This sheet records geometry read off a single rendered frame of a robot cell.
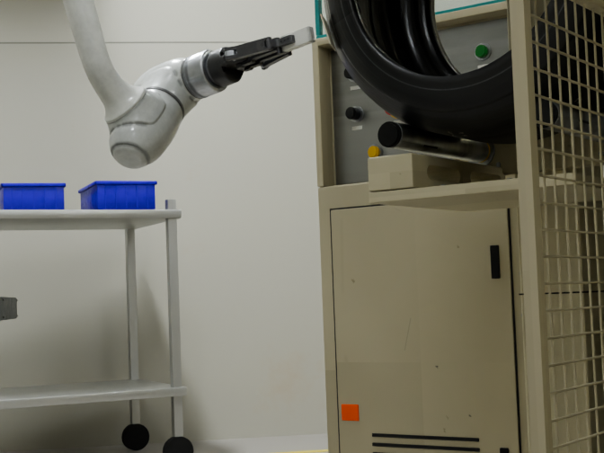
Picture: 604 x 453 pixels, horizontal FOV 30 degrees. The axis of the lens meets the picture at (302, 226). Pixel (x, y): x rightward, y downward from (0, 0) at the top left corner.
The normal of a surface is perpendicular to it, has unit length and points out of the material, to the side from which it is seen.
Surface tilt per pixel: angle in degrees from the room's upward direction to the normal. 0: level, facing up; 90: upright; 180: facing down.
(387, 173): 90
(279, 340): 90
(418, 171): 90
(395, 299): 90
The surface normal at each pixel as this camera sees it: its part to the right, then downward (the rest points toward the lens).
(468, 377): -0.58, -0.03
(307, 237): 0.15, -0.07
